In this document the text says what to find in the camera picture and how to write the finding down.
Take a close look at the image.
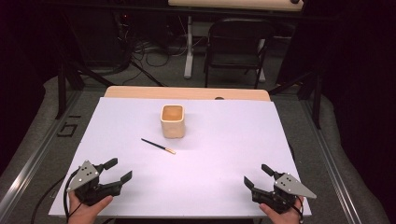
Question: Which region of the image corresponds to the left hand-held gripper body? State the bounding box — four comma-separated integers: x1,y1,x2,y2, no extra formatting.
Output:
66,160,124,207

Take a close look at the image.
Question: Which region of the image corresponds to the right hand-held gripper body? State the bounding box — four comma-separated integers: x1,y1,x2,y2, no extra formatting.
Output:
250,173,318,215

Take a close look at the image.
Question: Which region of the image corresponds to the beige square cup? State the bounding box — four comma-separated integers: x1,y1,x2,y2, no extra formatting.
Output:
160,104,187,140

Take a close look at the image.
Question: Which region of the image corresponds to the person's left hand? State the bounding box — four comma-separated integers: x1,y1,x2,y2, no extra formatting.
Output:
67,190,114,224

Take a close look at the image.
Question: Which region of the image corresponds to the person's right hand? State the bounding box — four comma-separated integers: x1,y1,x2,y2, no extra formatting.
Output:
259,198,305,224

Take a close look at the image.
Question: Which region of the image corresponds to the white sheet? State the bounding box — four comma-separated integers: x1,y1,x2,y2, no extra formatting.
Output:
49,96,313,218

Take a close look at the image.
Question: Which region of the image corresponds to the wooden table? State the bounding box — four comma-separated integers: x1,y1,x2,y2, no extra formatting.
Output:
104,86,272,103

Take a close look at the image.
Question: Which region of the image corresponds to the black metal stand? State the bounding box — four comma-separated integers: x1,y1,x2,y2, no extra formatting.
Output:
268,69,323,131
55,59,117,120

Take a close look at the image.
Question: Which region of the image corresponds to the white desk leg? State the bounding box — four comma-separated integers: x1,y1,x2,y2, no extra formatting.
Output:
183,15,196,79
257,38,267,84

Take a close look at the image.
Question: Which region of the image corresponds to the black folding chair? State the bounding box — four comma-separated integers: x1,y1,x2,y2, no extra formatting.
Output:
204,17,276,90

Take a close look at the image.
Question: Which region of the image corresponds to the beige desk top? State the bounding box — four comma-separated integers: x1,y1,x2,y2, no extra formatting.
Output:
167,0,304,13

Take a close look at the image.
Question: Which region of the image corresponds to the right hand-held gripper cable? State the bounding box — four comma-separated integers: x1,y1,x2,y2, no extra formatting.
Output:
293,195,305,224

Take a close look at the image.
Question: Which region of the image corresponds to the hand-held gripper cable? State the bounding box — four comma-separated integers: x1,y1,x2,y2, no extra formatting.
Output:
293,195,305,224
63,169,83,224

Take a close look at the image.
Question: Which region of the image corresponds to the left hand-held gripper cable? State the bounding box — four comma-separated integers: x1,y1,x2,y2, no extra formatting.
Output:
63,169,83,224

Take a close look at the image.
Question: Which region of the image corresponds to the black floor cable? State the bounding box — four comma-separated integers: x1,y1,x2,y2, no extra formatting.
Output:
30,175,67,224

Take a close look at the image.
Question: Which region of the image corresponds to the metal floor rail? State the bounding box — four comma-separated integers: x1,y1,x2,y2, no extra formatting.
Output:
0,90,82,218
299,99,363,224

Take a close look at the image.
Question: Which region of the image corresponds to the tangle of floor cables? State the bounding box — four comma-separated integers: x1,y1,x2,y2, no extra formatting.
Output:
116,13,190,87

